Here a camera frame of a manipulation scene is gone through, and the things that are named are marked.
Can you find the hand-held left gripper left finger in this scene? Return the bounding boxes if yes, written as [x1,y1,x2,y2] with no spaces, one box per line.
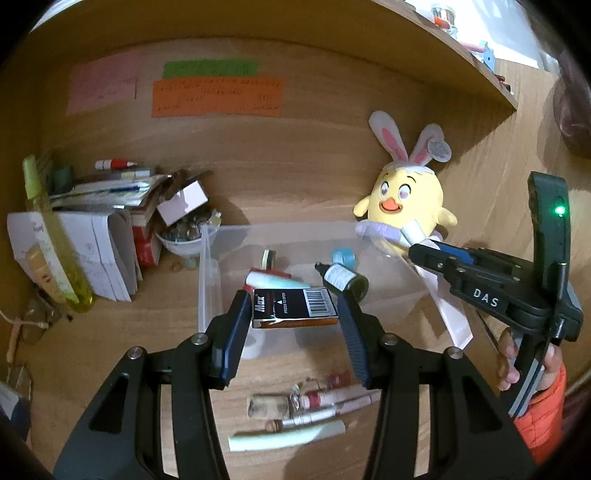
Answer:
[53,290,254,480]

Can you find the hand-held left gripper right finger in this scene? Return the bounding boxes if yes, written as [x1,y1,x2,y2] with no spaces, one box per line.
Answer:
[337,290,539,480]

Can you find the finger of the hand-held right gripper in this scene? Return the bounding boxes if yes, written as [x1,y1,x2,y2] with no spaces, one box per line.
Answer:
[408,243,462,283]
[436,246,490,268]

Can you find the white tape roll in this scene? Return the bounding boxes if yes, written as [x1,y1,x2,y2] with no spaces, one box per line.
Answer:
[242,330,265,360]

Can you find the frosted translucent tube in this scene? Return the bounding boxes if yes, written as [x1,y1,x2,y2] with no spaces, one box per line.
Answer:
[399,220,474,349]

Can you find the dark green bottle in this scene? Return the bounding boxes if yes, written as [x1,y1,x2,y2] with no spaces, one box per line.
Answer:
[315,261,370,298]

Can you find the white cylindrical tube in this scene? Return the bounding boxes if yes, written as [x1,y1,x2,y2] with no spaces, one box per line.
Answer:
[245,270,293,291]

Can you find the black and orange staples box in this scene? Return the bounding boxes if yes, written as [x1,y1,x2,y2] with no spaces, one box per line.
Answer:
[250,287,339,329]

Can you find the clear plastic storage box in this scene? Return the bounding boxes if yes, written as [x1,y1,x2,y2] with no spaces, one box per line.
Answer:
[198,220,416,361]

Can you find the person's right hand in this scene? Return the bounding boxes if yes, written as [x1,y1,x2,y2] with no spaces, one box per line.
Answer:
[497,329,565,393]

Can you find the pink charm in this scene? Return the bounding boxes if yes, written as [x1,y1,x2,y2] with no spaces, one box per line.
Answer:
[320,369,354,388]

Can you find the white pen with red trim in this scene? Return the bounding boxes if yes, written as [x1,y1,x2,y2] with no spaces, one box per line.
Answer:
[300,385,375,409]

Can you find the yellow chick plush toy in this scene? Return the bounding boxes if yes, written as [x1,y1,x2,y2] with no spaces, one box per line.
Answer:
[353,110,459,259]

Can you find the grey pen with gold tip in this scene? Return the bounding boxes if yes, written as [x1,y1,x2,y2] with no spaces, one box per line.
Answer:
[265,402,342,432]

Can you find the white bowl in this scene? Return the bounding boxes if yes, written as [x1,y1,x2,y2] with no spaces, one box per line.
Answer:
[154,210,222,257]

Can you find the light green tube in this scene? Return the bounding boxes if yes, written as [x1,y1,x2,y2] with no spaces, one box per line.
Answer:
[228,419,346,453]

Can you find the red book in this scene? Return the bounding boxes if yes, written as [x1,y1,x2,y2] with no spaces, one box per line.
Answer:
[131,212,162,268]

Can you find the small white cardboard box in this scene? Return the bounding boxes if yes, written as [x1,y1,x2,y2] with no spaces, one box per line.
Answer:
[157,180,208,227]

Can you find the white folded paper leaflet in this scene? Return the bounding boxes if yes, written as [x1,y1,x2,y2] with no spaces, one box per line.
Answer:
[7,210,139,303]

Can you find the stack of books and papers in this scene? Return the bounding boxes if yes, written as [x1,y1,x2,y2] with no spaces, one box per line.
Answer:
[48,168,185,213]

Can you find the yellow liquid bottle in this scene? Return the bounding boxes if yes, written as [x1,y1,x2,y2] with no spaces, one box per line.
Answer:
[22,154,95,313]

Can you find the red and white marker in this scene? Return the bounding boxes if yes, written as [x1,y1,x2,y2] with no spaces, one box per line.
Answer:
[95,158,139,171]

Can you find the wooden stick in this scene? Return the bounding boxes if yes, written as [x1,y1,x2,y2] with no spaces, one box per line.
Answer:
[6,318,25,367]

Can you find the glass jar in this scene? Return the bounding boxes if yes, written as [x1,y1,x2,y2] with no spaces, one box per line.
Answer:
[431,4,462,35]

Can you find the orange sticky note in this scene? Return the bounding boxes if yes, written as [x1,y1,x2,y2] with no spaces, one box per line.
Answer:
[151,78,283,119]

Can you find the green sticky note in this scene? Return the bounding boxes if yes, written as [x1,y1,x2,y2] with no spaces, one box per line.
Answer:
[163,60,258,78]

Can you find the pink sticky note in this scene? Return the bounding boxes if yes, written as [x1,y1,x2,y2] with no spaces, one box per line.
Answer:
[66,51,146,116]

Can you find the clear acrylic keychain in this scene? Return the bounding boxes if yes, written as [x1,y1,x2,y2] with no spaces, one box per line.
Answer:
[247,394,289,420]

